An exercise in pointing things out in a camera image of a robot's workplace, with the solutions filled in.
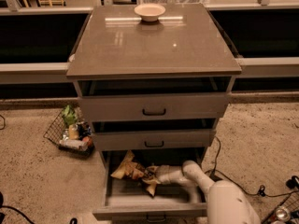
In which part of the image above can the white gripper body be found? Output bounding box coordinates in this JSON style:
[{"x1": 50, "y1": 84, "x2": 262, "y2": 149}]
[{"x1": 156, "y1": 165, "x2": 174, "y2": 185}]

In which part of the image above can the brown chip bag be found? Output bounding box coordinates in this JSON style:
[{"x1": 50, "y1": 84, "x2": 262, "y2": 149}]
[{"x1": 110, "y1": 150, "x2": 161, "y2": 197}]

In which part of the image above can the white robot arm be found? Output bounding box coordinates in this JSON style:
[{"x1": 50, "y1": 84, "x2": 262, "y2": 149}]
[{"x1": 155, "y1": 161, "x2": 262, "y2": 224}]

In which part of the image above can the grey bottom drawer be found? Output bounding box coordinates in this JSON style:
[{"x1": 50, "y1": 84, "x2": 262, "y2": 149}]
[{"x1": 93, "y1": 147, "x2": 206, "y2": 223}]

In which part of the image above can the grey drawer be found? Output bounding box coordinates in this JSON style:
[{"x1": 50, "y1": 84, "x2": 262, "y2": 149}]
[
  {"x1": 93, "y1": 119, "x2": 216, "y2": 150},
  {"x1": 93, "y1": 147, "x2": 206, "y2": 223},
  {"x1": 78, "y1": 77, "x2": 232, "y2": 121}
]

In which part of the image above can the grey middle drawer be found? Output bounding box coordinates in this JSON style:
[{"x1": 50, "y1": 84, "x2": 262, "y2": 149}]
[{"x1": 93, "y1": 119, "x2": 216, "y2": 150}]

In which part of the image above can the grey drawer cabinet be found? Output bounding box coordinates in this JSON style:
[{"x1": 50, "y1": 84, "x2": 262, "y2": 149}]
[{"x1": 66, "y1": 3, "x2": 243, "y2": 224}]

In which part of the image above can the grey top drawer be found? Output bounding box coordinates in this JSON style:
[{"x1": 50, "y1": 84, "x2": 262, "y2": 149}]
[{"x1": 78, "y1": 77, "x2": 232, "y2": 121}]

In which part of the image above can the black power adapter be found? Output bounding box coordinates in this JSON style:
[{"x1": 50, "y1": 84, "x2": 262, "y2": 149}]
[{"x1": 209, "y1": 171, "x2": 222, "y2": 182}]

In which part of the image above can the silver can in basket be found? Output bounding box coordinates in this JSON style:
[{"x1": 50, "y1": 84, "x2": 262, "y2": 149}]
[{"x1": 59, "y1": 139, "x2": 88, "y2": 151}]

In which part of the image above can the yellow bottle in basket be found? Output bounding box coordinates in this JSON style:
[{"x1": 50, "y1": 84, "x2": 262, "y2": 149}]
[{"x1": 68, "y1": 124, "x2": 79, "y2": 140}]

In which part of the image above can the green lettuce toy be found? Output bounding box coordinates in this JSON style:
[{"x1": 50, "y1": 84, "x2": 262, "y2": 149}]
[{"x1": 62, "y1": 105, "x2": 78, "y2": 126}]

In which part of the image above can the silver can right basket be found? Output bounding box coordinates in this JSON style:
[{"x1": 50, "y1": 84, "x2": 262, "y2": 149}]
[{"x1": 275, "y1": 206, "x2": 291, "y2": 222}]

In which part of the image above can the beige bowl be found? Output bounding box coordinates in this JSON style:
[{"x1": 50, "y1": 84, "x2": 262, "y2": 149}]
[{"x1": 134, "y1": 4, "x2": 165, "y2": 22}]

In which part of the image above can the black floor cable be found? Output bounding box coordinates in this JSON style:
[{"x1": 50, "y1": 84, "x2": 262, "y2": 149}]
[{"x1": 203, "y1": 135, "x2": 299, "y2": 199}]

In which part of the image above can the black wire basket left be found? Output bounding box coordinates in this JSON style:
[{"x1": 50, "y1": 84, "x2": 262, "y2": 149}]
[{"x1": 43, "y1": 111, "x2": 94, "y2": 157}]

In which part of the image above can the black wire basket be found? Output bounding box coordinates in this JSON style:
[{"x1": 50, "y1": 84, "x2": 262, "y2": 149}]
[
  {"x1": 43, "y1": 111, "x2": 94, "y2": 157},
  {"x1": 262, "y1": 191, "x2": 299, "y2": 224}
]

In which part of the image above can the black wire basket right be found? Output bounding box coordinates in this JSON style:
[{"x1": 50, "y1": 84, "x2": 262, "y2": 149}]
[{"x1": 262, "y1": 191, "x2": 299, "y2": 224}]

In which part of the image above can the black cable bottom left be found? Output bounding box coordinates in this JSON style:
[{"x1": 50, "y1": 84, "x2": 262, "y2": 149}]
[{"x1": 0, "y1": 189, "x2": 78, "y2": 224}]

